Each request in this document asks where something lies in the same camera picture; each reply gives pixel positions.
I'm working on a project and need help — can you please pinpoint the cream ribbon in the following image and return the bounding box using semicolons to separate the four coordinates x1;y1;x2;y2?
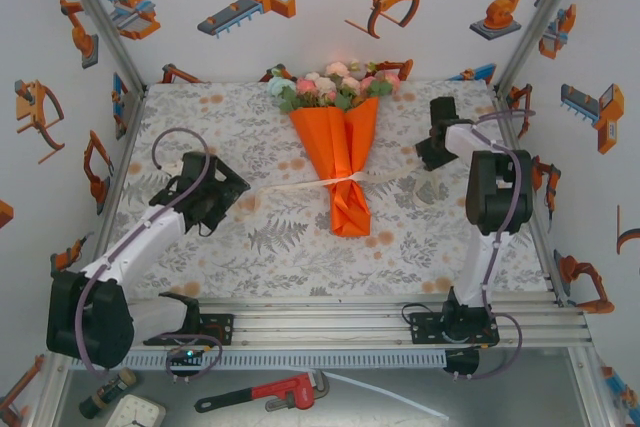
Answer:
252;166;441;213

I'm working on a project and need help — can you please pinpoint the orange wrapping paper sheet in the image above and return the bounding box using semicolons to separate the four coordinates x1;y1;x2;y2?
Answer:
288;95;380;238

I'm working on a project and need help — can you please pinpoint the artificial flower bouquet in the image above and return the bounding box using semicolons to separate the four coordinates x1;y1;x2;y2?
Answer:
267;59;404;113

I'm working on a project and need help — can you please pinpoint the floral print tablecloth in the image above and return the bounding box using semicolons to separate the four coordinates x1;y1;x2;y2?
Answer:
94;79;546;298

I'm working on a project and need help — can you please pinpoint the black controller board green light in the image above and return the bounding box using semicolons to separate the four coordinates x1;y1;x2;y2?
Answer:
166;345;207;368

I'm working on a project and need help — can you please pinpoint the red pipe wrench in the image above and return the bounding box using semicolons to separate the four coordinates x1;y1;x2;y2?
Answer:
193;369;331;414

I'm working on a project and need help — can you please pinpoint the white alarm clock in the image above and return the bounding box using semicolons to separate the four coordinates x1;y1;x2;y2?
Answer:
104;393;167;427

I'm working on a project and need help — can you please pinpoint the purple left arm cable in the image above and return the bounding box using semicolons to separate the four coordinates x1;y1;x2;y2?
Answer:
74;127;224;383

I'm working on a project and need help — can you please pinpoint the aluminium side rail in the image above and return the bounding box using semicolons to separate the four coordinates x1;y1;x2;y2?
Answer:
492;91;569;306
79;91;146;308

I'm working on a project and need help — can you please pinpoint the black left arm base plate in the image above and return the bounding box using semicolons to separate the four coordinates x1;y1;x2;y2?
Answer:
197;313;236;347

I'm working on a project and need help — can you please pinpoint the aluminium mounting rail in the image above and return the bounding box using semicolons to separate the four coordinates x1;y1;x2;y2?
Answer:
47;296;594;352

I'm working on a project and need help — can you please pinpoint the aluminium frame post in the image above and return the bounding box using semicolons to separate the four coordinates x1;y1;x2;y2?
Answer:
52;0;146;93
494;0;594;93

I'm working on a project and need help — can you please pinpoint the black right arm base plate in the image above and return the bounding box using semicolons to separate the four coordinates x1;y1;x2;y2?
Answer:
409;311;501;348

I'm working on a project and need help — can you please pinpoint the white slotted cable duct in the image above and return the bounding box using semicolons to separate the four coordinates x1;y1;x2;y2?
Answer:
119;350;446;369

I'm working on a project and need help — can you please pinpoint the black cable junction box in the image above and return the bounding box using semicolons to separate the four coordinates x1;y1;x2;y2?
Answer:
444;349;481;376

